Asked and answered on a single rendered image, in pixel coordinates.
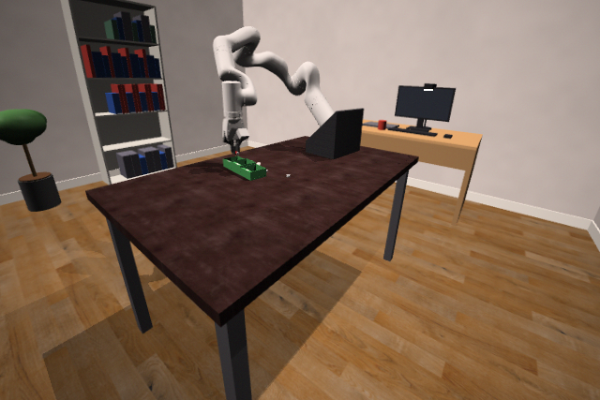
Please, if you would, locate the green rack of bins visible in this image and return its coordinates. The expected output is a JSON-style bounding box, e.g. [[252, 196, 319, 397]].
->
[[223, 156, 266, 181]]

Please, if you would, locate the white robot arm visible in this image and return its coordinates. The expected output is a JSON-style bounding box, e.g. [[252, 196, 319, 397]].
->
[[213, 26, 335, 126]]

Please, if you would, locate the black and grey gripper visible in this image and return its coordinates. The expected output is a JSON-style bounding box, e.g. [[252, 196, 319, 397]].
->
[[222, 117, 245, 155]]

